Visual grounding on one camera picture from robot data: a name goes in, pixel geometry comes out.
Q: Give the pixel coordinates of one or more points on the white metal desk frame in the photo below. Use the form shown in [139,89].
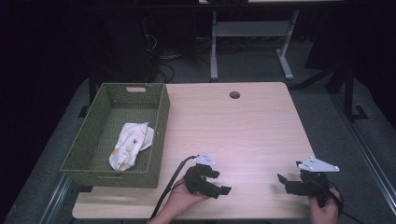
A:
[249,29]

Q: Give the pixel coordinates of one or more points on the black metal stand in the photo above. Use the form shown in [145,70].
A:
[350,93]

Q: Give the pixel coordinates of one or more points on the dark cabinet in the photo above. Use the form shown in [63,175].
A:
[124,46]

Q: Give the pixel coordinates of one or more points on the green woven basket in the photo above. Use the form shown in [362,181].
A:
[121,137]

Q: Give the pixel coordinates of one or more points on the person's left hand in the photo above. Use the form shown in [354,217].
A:
[180,197]

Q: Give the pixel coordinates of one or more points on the metal floor rail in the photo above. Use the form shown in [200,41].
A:
[364,149]
[54,200]

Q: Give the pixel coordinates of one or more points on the person's right hand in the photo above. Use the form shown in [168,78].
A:
[323,213]

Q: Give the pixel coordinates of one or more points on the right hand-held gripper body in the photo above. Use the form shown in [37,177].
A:
[314,182]

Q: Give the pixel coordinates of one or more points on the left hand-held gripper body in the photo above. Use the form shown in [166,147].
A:
[195,180]

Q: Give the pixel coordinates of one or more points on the white printed cloth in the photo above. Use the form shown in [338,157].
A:
[130,146]

